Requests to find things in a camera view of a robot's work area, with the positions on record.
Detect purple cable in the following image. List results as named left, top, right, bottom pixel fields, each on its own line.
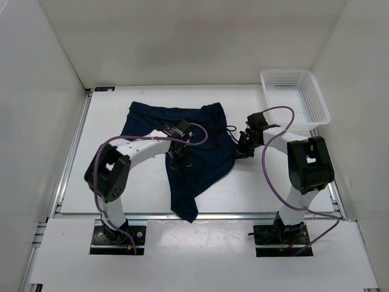
left=94, top=121, right=210, bottom=255
left=261, top=105, right=341, bottom=255

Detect aluminium rail front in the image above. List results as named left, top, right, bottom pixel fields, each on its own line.
left=124, top=212, right=347, bottom=221

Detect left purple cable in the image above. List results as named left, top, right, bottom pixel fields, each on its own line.
left=94, top=121, right=210, bottom=255

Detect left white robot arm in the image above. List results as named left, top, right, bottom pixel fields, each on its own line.
left=84, top=120, right=193, bottom=244

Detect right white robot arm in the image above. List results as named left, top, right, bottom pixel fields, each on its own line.
left=236, top=113, right=334, bottom=243

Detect white plastic mesh basket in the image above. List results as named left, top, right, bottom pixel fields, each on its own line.
left=260, top=69, right=331, bottom=133

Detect white front cover board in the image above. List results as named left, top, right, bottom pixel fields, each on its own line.
left=30, top=219, right=378, bottom=291

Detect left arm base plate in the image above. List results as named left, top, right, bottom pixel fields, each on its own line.
left=89, top=221, right=146, bottom=256

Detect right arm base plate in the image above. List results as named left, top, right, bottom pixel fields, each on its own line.
left=247, top=223, right=314, bottom=257

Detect navy blue shorts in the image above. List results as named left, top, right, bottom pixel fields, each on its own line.
left=120, top=100, right=239, bottom=223

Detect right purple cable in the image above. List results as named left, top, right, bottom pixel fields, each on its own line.
left=261, top=105, right=341, bottom=255

